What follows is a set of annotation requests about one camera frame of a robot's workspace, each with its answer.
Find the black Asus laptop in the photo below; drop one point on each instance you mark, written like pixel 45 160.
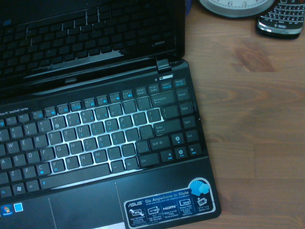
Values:
pixel 100 133

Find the blue object behind laptop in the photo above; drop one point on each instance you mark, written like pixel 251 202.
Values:
pixel 187 7

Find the round white wall clock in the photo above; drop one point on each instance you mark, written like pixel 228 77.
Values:
pixel 236 6

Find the black keypad mobile phone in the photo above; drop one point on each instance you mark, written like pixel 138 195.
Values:
pixel 283 19

